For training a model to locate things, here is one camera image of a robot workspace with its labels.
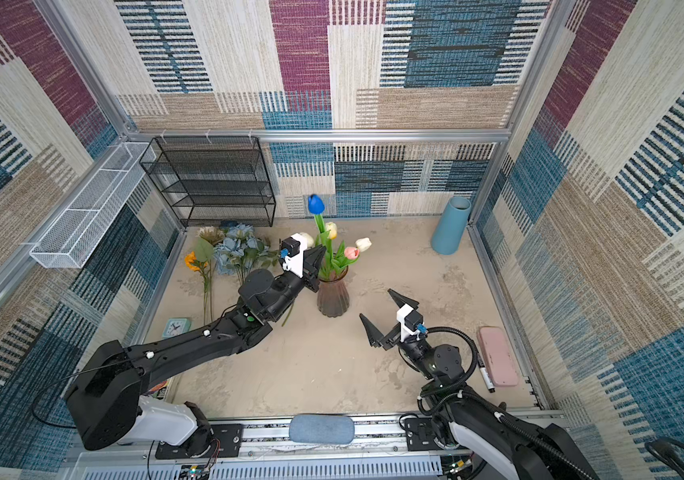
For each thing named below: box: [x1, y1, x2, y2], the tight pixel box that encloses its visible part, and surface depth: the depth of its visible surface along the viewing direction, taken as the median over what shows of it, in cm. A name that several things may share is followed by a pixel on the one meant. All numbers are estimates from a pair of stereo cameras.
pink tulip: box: [336, 246, 361, 277], surface depth 80 cm
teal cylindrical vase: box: [431, 196, 472, 255], surface depth 106 cm
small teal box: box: [162, 318, 192, 339], surface depth 93 cm
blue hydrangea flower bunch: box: [214, 223, 279, 282], surface depth 102 cm
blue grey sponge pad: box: [289, 414, 355, 445], surface depth 74 cm
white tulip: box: [355, 237, 372, 253], surface depth 83 cm
